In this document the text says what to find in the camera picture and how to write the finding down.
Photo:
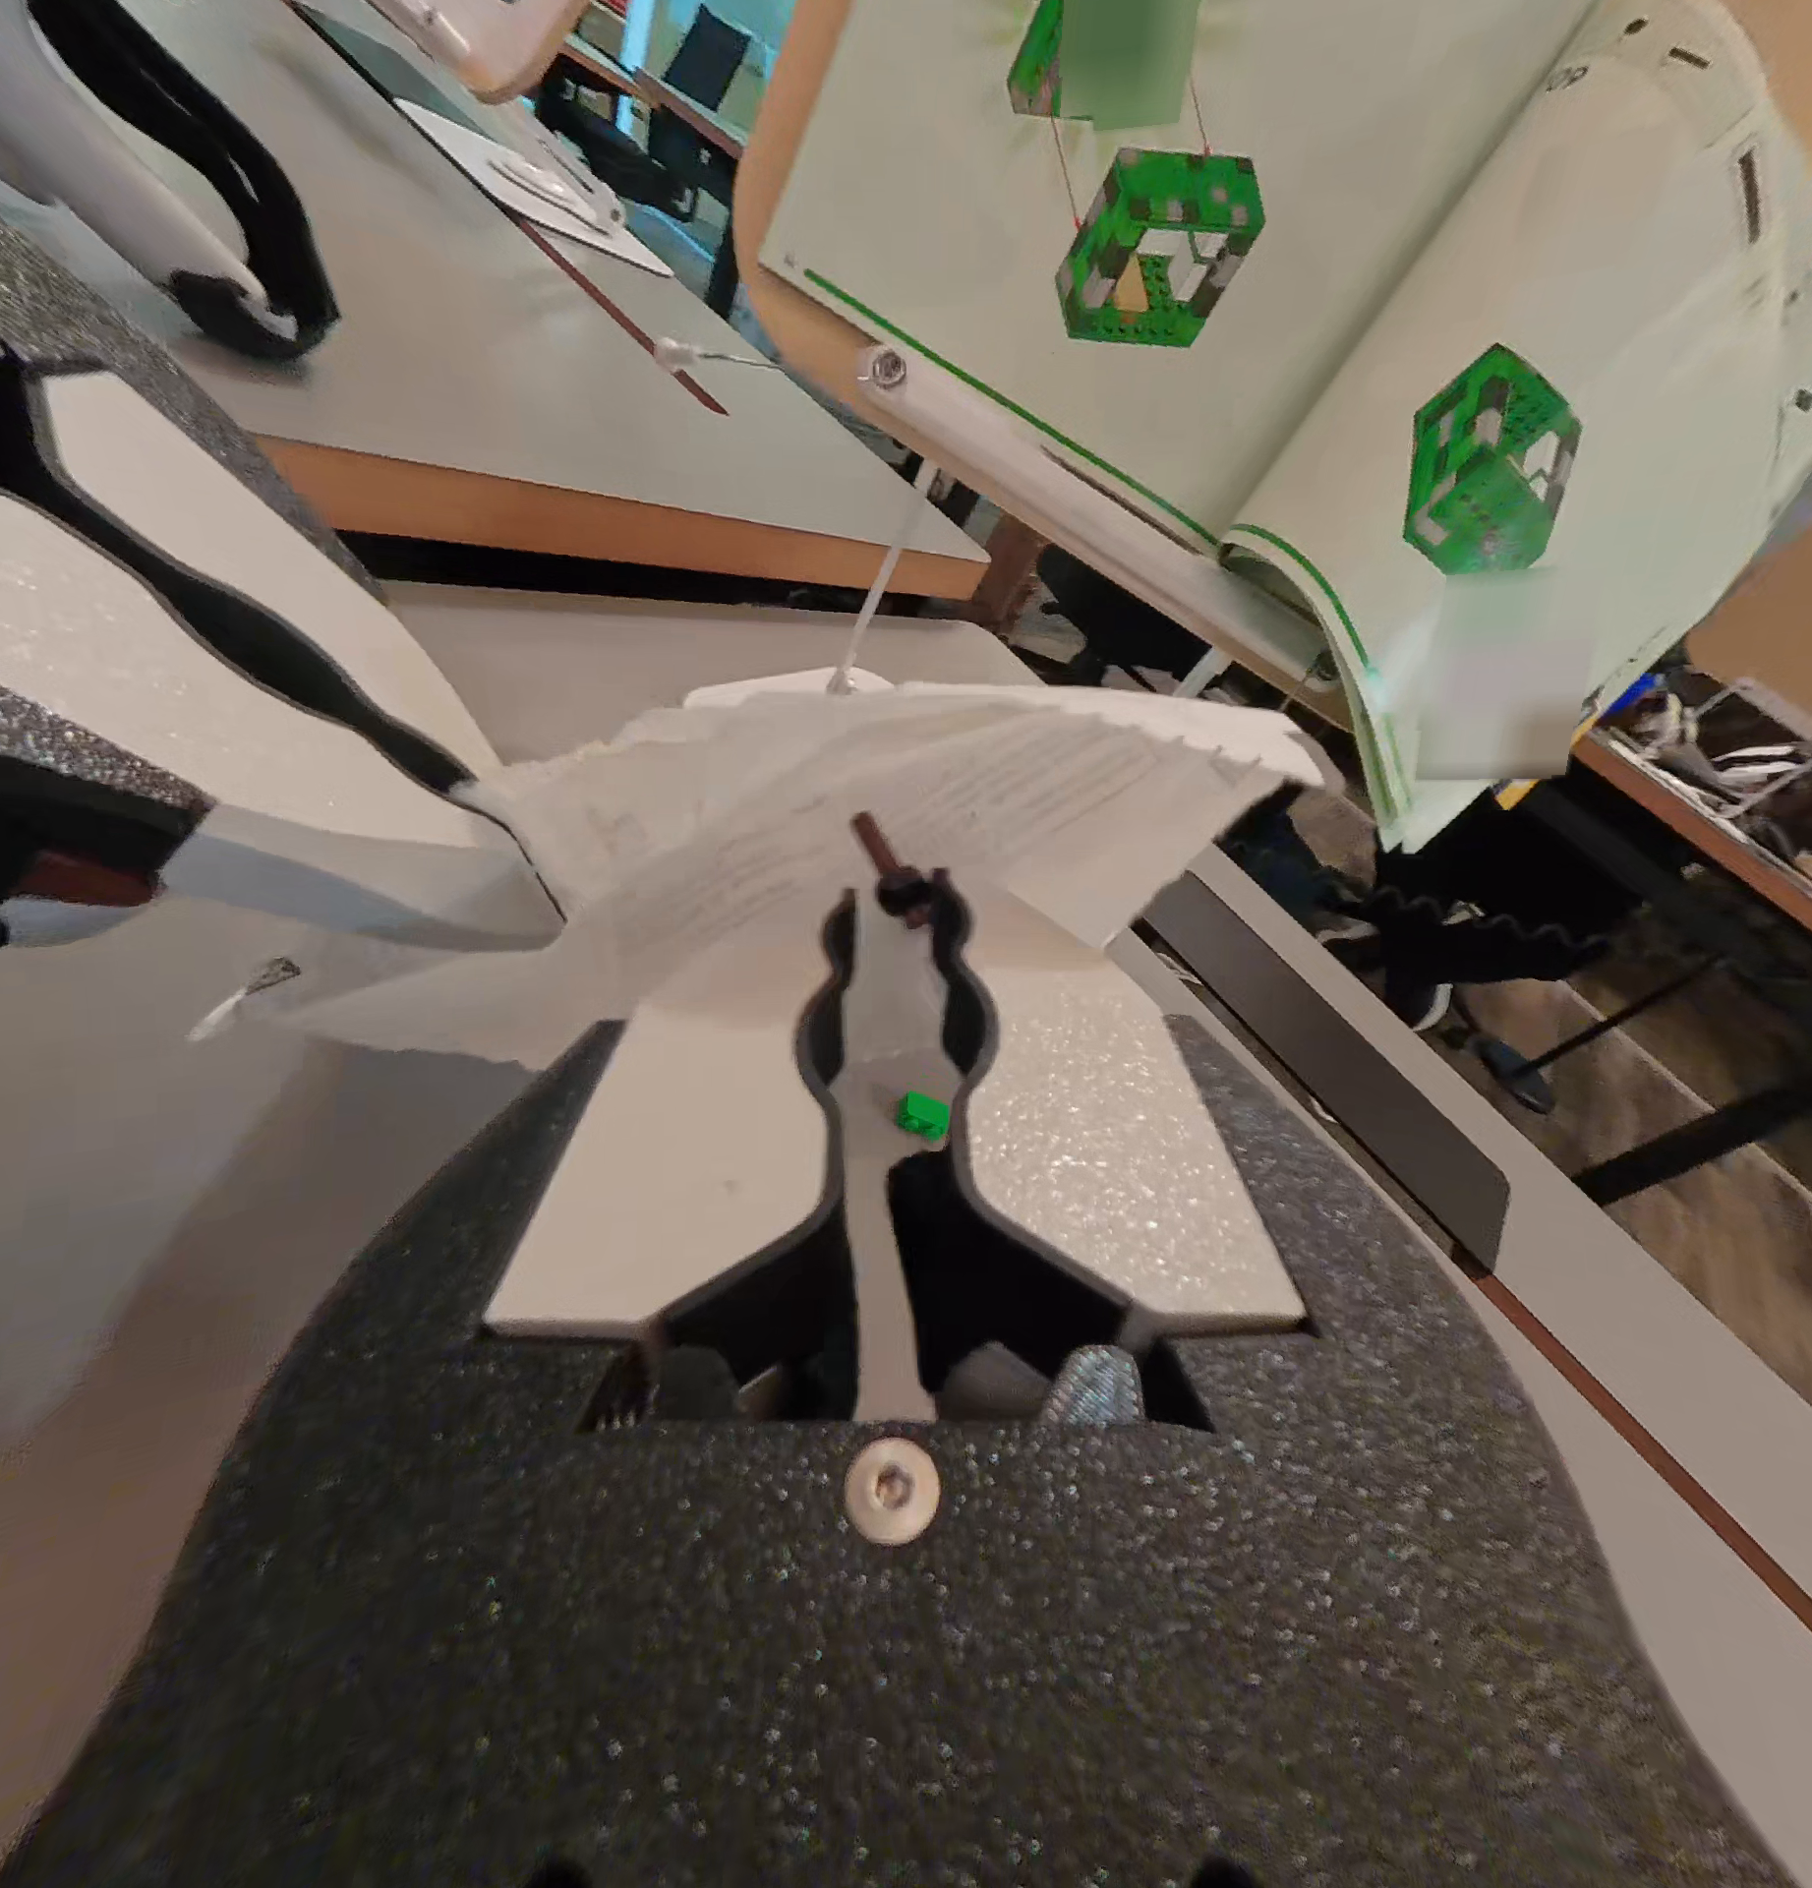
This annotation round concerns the wood-edged office desk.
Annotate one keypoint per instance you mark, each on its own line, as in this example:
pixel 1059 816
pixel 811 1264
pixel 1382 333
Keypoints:
pixel 1702 841

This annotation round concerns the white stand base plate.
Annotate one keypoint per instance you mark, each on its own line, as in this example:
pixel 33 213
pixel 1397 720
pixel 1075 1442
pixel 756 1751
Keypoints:
pixel 788 686
pixel 553 193

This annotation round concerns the toy brick instruction booklet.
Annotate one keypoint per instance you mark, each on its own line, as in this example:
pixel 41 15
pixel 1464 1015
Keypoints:
pixel 1290 369

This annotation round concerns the white printed paper bag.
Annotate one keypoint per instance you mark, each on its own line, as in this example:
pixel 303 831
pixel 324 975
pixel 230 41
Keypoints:
pixel 729 856

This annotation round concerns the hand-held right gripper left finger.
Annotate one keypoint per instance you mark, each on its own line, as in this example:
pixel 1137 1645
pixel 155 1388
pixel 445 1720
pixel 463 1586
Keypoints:
pixel 684 1180

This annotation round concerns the black office chair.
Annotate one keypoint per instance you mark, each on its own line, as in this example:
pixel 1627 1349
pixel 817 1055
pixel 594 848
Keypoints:
pixel 699 75

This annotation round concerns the wood-edged pale desk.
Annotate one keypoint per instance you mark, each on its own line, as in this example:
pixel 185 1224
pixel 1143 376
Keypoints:
pixel 479 383

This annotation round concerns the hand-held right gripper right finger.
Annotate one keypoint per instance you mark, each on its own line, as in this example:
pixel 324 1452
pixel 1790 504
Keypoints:
pixel 1128 1180

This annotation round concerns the grey desk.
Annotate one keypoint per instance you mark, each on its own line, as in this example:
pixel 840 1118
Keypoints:
pixel 109 1180

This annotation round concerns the white book stand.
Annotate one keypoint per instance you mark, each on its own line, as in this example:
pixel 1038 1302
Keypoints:
pixel 884 590

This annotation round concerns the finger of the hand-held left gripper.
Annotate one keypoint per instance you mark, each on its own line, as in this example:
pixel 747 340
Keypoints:
pixel 258 547
pixel 109 634

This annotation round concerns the small green toy brick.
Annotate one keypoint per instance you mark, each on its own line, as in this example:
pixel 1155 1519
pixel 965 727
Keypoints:
pixel 924 1112

